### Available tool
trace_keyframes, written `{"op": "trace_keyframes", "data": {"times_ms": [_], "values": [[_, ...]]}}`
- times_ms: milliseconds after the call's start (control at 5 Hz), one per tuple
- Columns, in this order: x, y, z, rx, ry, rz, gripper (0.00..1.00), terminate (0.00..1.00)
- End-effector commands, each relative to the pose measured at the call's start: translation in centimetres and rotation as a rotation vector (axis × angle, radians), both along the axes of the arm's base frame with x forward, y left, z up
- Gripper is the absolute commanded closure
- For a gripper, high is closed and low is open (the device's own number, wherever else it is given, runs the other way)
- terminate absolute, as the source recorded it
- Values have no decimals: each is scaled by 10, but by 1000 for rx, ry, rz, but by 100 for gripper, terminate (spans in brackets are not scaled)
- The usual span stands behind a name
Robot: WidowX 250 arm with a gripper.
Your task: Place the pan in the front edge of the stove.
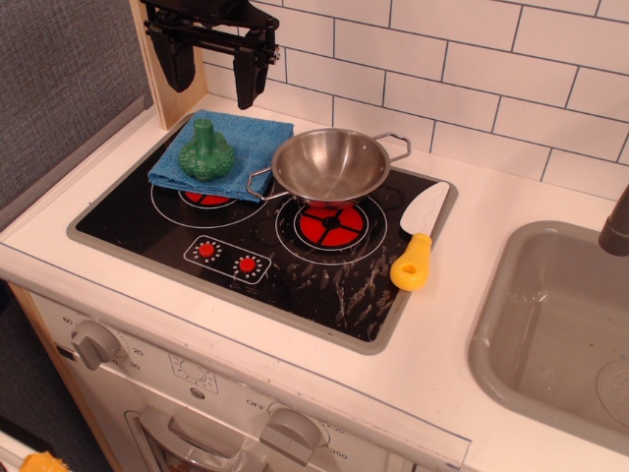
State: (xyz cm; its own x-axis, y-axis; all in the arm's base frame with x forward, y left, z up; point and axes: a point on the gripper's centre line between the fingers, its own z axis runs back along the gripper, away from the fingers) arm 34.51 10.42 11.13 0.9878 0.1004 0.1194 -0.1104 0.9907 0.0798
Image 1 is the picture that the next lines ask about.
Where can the steel pan with handles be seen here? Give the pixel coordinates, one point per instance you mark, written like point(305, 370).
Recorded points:
point(332, 168)

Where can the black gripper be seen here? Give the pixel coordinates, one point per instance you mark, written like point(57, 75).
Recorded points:
point(230, 27)

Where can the wooden post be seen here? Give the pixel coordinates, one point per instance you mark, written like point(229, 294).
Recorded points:
point(171, 106)

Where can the toy knife yellow handle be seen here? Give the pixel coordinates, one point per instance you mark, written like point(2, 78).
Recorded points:
point(410, 271)

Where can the left red stove knob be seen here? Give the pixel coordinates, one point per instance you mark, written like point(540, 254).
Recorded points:
point(206, 250)

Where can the grey sink basin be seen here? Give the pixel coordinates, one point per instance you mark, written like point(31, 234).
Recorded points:
point(551, 342)

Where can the yellow toy on floor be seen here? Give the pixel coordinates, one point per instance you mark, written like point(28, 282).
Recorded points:
point(43, 462)

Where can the red stove knob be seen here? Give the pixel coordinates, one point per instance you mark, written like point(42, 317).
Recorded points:
point(206, 250)
point(247, 265)

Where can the oven door handle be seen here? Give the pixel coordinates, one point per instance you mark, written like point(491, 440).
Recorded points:
point(169, 448)

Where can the green toy broccoli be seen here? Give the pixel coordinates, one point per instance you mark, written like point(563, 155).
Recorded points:
point(207, 156)

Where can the grey faucet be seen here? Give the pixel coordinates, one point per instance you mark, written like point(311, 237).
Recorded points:
point(614, 236)

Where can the left grey oven dial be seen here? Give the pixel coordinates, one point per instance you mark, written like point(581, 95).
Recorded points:
point(95, 344)

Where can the blue folded cloth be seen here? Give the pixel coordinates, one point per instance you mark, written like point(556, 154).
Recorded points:
point(254, 141)

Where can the right red stove knob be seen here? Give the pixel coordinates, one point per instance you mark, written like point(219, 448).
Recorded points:
point(247, 265)

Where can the right grey oven dial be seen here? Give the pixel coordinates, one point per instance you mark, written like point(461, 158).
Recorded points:
point(292, 434)

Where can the grey oven dial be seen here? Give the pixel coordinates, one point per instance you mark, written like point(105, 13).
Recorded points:
point(95, 344)
point(292, 434)

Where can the black toy stove top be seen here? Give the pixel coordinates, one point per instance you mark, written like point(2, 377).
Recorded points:
point(323, 271)

